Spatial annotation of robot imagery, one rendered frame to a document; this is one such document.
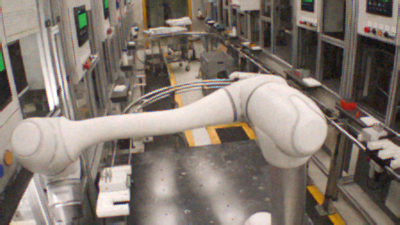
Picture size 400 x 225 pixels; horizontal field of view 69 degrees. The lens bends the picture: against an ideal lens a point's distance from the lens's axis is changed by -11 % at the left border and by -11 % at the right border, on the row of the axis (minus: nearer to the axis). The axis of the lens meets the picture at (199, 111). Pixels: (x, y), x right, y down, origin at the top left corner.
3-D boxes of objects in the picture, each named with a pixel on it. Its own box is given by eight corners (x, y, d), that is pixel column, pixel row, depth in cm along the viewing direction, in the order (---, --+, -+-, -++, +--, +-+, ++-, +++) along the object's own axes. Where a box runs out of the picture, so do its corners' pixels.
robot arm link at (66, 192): (41, 184, 73) (45, 208, 71) (77, 177, 75) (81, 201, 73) (51, 187, 81) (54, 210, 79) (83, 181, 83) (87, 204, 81)
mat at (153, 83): (203, 168, 326) (203, 167, 326) (144, 174, 319) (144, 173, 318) (167, 52, 863) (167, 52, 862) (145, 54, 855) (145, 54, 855)
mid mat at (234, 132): (273, 160, 332) (273, 159, 331) (221, 167, 325) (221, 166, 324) (246, 122, 423) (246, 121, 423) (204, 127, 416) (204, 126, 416)
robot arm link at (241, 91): (217, 78, 92) (237, 92, 80) (271, 62, 96) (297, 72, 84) (224, 119, 97) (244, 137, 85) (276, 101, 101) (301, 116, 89)
